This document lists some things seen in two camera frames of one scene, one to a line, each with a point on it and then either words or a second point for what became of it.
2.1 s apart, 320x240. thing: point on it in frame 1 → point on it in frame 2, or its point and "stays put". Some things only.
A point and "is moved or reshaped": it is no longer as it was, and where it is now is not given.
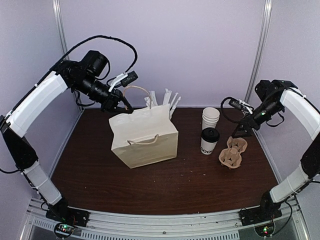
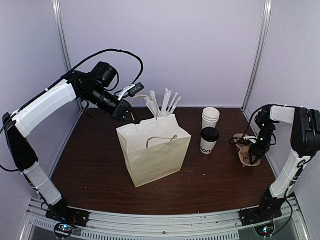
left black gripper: [110, 103] → [121, 110]
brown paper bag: [145, 136] is moved or reshaped
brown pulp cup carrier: [231, 157] → [244, 153]
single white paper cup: [207, 148] stays put
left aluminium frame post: [57, 6] stays put
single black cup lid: [210, 134] stays put
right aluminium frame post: [268, 8] stays put
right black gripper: [245, 121] → [256, 152]
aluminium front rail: [40, 225] stays put
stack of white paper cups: [210, 118] stays put
